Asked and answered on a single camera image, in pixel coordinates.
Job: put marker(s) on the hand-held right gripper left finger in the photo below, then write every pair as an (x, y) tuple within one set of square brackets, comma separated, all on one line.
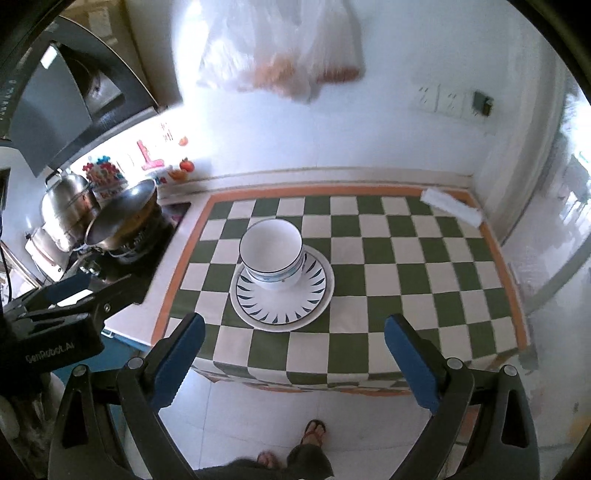
[(178, 364)]

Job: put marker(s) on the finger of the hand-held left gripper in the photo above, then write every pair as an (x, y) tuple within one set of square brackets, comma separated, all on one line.
[(108, 305), (64, 290)]

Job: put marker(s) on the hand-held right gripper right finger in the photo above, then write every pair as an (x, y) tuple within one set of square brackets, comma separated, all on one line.
[(411, 364)]

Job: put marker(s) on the white plate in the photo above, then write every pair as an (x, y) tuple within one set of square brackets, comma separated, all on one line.
[(280, 326)]

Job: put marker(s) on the leaf-patterned plate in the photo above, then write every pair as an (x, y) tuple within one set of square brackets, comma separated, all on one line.
[(307, 295)]

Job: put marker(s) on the teal cabinet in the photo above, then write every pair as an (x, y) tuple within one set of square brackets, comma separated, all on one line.
[(129, 344)]

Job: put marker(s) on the black gas stove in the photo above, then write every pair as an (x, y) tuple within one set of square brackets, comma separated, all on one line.
[(147, 263)]

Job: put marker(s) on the steel wok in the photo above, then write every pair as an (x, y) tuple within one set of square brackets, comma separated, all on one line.
[(120, 217)]

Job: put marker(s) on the green and white checkered tablecloth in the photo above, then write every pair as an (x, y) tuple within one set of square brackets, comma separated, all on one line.
[(369, 277)]

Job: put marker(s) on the person's right foot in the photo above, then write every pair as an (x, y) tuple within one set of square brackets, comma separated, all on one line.
[(314, 431)]

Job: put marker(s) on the person's foot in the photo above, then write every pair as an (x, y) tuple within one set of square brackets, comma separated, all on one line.
[(314, 431), (268, 459)]

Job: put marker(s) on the person's left foot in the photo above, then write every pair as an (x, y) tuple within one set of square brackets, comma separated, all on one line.
[(268, 459)]

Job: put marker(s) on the person's dark pants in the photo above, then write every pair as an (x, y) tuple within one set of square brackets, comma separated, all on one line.
[(304, 464)]

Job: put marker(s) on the white folded cloth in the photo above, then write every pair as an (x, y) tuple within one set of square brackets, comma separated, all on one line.
[(450, 206)]

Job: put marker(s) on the black range hood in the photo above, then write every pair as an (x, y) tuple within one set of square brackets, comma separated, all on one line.
[(60, 115)]

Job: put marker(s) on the window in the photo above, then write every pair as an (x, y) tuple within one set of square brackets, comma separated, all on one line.
[(572, 175)]

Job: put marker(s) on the translucent plastic bag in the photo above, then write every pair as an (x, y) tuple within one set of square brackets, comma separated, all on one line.
[(337, 50), (258, 55)]

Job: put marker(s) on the colourful flower wall sticker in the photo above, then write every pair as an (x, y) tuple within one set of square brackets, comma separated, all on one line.
[(105, 177)]

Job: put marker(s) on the orange fruit wall sticker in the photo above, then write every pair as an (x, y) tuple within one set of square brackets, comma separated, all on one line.
[(177, 174)]

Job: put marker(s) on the pink wall sticker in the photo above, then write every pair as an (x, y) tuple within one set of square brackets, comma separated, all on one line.
[(148, 157)]

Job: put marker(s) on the red apple wall sticker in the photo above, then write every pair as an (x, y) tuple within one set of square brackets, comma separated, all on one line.
[(187, 165)]

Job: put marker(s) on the white wall socket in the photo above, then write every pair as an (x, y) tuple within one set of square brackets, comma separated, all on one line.
[(428, 98), (450, 101)]

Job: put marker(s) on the black wall plug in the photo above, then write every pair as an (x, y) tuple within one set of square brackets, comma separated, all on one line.
[(483, 104)]

